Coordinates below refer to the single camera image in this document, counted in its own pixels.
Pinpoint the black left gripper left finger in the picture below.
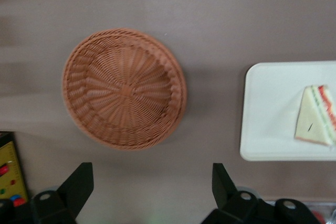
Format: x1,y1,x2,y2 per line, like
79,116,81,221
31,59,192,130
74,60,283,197
30,162,95,224

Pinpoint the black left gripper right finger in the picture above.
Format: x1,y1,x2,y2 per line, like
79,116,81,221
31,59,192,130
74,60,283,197
201,163,260,224

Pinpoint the triangular sandwich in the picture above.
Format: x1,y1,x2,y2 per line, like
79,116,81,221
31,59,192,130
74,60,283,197
293,84,336,148

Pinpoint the beige rectangular tray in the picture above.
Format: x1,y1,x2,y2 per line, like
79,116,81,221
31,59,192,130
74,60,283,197
239,60,336,163

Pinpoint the brown round wicker basket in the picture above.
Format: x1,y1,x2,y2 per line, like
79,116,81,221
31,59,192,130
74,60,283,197
61,27,188,152

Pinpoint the black food warmer machine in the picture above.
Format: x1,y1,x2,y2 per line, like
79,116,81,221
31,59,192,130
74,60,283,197
0,130,30,209

